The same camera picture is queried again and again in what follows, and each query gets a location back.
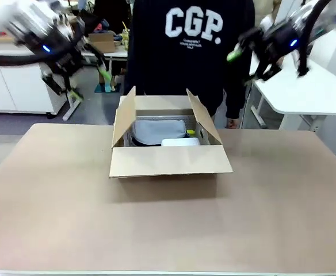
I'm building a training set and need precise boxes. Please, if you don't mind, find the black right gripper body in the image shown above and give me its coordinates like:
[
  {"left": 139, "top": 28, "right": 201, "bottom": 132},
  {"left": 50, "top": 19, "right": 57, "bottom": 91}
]
[{"left": 259, "top": 22, "right": 304, "bottom": 62}]

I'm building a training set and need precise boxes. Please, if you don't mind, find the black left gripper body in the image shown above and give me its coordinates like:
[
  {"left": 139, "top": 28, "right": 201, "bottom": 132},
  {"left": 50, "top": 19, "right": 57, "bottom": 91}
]
[{"left": 26, "top": 20, "right": 85, "bottom": 76}]

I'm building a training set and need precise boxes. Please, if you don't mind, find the grey fabric pouch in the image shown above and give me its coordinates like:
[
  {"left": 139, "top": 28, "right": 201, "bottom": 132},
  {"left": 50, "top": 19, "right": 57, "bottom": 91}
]
[{"left": 131, "top": 118, "right": 188, "bottom": 146}]

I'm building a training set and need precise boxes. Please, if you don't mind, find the white gift box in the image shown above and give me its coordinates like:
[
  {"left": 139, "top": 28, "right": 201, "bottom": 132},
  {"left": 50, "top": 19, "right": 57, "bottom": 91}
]
[{"left": 161, "top": 137, "right": 201, "bottom": 148}]

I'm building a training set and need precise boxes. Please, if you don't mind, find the brown cardboard shipping box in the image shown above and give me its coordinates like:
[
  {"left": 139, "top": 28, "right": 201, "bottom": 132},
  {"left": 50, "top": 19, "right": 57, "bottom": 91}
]
[{"left": 108, "top": 85, "right": 234, "bottom": 179}]

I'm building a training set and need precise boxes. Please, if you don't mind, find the small open cardboard box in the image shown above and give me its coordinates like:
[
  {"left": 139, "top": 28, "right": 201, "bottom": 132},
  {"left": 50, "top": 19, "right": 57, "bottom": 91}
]
[{"left": 87, "top": 32, "right": 116, "bottom": 53}]

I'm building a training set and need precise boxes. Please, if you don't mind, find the white desk with metal legs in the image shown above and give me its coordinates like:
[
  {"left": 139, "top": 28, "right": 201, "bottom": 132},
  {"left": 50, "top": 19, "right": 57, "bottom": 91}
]
[{"left": 62, "top": 43, "right": 129, "bottom": 121}]

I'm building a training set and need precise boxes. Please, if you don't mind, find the yellow-green bottle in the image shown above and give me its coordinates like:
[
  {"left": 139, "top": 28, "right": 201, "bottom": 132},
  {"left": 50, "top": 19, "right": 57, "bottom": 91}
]
[{"left": 121, "top": 28, "right": 130, "bottom": 50}]

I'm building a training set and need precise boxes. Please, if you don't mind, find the white cabinet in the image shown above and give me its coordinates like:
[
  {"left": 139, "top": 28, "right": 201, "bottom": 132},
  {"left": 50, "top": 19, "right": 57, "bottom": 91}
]
[{"left": 0, "top": 63, "right": 70, "bottom": 114}]

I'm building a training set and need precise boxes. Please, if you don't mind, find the large white table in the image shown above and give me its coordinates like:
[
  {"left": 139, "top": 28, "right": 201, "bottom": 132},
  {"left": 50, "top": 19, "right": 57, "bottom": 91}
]
[{"left": 250, "top": 27, "right": 336, "bottom": 130}]

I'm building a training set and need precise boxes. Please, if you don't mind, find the person in navy sweatshirt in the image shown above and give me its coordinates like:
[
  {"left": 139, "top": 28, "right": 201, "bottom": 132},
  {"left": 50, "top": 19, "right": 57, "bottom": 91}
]
[{"left": 123, "top": 0, "right": 257, "bottom": 120}]

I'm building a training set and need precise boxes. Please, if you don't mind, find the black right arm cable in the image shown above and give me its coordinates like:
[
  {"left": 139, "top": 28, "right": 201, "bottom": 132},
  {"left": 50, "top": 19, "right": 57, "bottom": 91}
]
[{"left": 296, "top": 0, "right": 331, "bottom": 77}]

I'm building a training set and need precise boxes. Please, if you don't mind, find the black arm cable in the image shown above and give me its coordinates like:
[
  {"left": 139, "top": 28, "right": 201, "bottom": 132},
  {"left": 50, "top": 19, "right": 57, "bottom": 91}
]
[
  {"left": 296, "top": 0, "right": 331, "bottom": 77},
  {"left": 0, "top": 22, "right": 84, "bottom": 67}
]

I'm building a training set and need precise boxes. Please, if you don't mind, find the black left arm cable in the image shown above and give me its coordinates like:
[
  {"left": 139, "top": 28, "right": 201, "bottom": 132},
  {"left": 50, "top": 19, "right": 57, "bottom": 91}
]
[{"left": 0, "top": 22, "right": 84, "bottom": 67}]

